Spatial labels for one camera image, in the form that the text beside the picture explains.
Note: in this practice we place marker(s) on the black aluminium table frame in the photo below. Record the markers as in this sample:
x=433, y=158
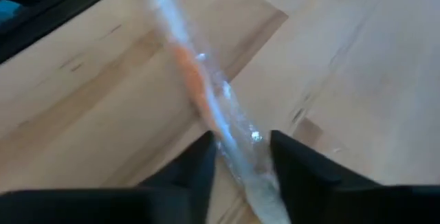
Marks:
x=51, y=18

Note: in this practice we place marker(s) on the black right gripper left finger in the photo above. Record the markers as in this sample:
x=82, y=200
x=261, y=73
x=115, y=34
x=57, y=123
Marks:
x=120, y=207

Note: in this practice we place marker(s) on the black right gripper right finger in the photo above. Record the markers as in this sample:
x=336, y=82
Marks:
x=343, y=203

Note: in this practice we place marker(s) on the orange toothbrush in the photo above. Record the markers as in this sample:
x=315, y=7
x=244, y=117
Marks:
x=196, y=79

